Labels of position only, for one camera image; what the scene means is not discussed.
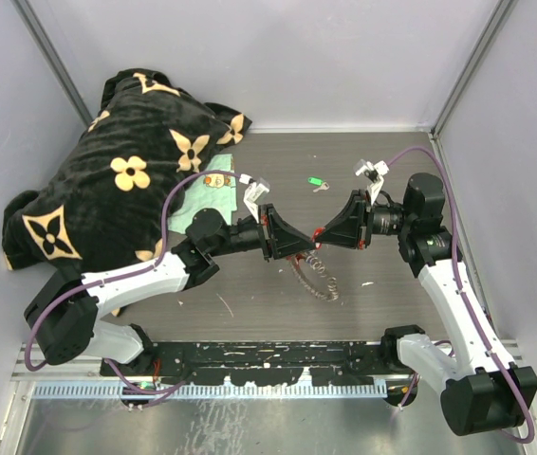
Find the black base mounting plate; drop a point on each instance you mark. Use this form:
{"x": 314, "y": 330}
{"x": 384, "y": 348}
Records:
{"x": 338, "y": 363}

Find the mint green cartoon cloth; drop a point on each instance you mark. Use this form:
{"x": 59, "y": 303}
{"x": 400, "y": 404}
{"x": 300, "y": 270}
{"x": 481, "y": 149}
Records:
{"x": 212, "y": 191}

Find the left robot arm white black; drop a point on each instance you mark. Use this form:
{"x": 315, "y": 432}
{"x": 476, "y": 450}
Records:
{"x": 66, "y": 318}

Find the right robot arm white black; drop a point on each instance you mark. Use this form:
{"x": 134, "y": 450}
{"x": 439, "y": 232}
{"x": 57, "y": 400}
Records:
{"x": 480, "y": 387}

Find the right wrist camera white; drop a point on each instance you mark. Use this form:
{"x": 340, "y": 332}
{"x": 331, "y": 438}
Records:
{"x": 375, "y": 173}

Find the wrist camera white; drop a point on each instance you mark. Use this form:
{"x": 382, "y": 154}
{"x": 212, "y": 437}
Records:
{"x": 375, "y": 173}
{"x": 256, "y": 189}

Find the red key tags bunch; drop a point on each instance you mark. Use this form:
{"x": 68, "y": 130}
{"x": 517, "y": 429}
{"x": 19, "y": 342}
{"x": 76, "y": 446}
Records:
{"x": 301, "y": 255}

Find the green key tag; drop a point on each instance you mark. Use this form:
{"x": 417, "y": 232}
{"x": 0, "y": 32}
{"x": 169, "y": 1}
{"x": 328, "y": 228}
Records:
{"x": 314, "y": 181}

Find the large keyring with small rings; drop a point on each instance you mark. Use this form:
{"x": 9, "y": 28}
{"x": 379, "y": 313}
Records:
{"x": 313, "y": 275}

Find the black floral plush blanket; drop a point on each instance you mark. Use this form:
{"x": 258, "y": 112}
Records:
{"x": 102, "y": 209}

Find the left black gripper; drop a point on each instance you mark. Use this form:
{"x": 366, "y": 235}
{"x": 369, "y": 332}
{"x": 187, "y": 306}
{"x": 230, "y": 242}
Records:
{"x": 276, "y": 236}

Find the aluminium rail with slotted duct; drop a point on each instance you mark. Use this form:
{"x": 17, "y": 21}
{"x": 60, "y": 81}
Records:
{"x": 87, "y": 377}

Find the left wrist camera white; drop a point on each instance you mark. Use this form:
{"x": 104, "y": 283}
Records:
{"x": 256, "y": 189}

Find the silver key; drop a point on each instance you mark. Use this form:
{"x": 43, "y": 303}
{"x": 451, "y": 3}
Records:
{"x": 323, "y": 187}

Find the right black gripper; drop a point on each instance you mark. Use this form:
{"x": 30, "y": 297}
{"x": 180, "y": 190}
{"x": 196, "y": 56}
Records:
{"x": 355, "y": 223}

